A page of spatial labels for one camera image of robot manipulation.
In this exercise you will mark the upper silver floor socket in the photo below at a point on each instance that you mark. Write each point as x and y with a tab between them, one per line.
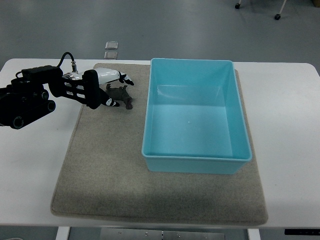
111	45

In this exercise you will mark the silver floor socket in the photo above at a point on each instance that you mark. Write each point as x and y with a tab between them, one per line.
111	45
111	55

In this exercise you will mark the black table control panel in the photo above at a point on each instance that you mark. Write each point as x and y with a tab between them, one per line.
301	232

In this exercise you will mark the metal table frame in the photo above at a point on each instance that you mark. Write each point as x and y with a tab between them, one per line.
144	234

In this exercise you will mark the brown toy hippo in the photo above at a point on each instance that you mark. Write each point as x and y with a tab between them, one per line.
120	94

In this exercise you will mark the lower silver floor socket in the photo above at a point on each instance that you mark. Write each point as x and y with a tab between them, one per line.
111	55

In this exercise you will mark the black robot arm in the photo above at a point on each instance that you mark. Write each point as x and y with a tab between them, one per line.
26	98

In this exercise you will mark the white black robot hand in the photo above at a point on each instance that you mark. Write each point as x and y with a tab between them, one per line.
90	86

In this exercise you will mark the grey felt mat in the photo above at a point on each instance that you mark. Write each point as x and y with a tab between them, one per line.
104	175

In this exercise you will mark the blue plastic box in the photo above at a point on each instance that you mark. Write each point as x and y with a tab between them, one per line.
194	120

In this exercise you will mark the right black caster wheel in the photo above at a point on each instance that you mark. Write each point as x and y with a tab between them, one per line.
277	17

